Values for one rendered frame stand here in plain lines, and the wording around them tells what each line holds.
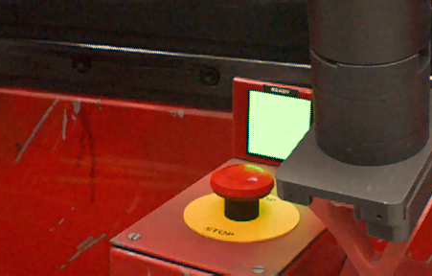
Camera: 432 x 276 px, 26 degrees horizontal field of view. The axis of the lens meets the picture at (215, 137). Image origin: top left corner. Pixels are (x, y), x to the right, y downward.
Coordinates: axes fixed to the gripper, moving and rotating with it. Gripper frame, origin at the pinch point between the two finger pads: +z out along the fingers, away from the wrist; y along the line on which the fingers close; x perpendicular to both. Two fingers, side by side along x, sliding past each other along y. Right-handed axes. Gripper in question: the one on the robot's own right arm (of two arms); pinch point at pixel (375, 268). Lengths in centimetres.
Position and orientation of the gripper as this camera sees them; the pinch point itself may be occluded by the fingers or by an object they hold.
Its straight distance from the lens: 53.6
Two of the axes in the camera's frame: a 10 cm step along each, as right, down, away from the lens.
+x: -8.7, -1.8, 4.5
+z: 1.1, 8.3, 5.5
